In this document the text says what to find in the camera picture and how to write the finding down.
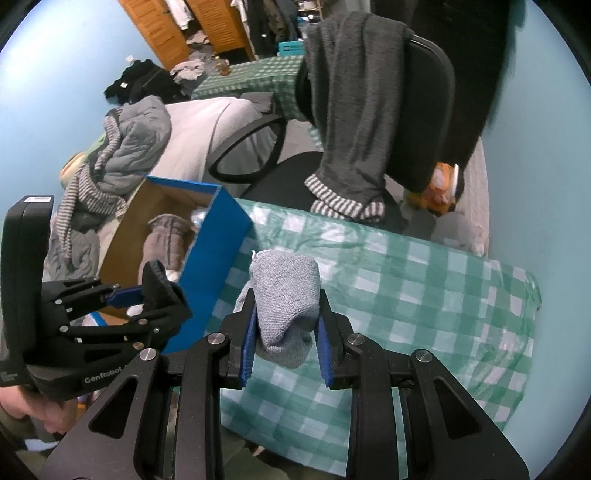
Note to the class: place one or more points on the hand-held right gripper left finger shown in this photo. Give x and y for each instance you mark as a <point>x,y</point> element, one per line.
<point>249,337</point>

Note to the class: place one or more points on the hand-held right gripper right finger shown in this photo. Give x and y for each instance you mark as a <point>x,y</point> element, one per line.
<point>323,350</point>

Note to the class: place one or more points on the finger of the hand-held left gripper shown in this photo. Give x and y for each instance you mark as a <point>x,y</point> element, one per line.
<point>152,330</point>
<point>124,297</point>

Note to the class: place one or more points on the grey sock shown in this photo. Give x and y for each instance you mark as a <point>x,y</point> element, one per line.
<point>286,295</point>

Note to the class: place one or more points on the blue cardboard box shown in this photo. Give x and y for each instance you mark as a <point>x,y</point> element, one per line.
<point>217,240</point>

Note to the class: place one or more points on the person's left hand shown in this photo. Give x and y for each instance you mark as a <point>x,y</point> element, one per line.
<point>46,413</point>

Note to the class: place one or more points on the beige sock in box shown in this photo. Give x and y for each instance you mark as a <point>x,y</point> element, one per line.
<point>166,240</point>

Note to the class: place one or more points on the grey striped scarf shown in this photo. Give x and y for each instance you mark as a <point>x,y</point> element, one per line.
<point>69,203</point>

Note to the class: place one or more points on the green checked plastic tablecloth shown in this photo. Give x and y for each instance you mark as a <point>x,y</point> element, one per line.
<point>415,300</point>

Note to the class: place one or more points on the yellow green plush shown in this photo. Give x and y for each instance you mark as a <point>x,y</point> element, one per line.
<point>74,166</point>

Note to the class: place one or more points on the grey quilted jacket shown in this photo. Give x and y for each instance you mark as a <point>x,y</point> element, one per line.
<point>138,134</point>

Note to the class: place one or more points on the black office chair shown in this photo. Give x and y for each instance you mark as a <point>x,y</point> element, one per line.
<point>277,175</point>

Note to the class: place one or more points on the grey plastic bag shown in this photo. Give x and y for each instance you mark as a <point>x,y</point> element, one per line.
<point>457,230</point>

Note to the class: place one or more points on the pale grey bedding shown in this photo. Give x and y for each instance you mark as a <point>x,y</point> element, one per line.
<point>207,129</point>

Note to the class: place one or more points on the orange and white plastic bag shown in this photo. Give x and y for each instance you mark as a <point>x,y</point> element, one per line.
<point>438,184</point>

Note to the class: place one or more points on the black garment pile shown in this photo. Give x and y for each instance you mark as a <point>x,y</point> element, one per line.
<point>138,78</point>

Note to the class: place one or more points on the white ribbed radiator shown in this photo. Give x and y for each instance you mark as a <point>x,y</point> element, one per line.
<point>478,194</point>

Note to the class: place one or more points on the grey clothes heap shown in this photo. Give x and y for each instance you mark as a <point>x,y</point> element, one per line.
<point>187,70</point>

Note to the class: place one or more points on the dark grey cloth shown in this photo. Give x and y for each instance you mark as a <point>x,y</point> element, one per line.
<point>256,101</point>

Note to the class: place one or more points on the grey pants with striped cuffs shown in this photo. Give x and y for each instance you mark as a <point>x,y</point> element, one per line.
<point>351,115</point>

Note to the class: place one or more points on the green checked fabric cover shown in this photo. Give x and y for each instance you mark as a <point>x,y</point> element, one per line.
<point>249,83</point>

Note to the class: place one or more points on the brown glass jar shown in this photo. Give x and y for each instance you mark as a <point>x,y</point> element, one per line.
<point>223,66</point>

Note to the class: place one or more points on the wooden wardrobe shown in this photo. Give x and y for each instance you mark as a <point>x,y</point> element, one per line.
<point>157,27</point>

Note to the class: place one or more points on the white hanging shirt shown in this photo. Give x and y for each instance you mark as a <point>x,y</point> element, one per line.
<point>180,14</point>

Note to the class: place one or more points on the dark hanging clothes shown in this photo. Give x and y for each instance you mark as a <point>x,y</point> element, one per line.
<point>272,21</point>

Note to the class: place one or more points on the black hanging coat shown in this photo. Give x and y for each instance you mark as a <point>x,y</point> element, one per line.
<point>480,69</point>

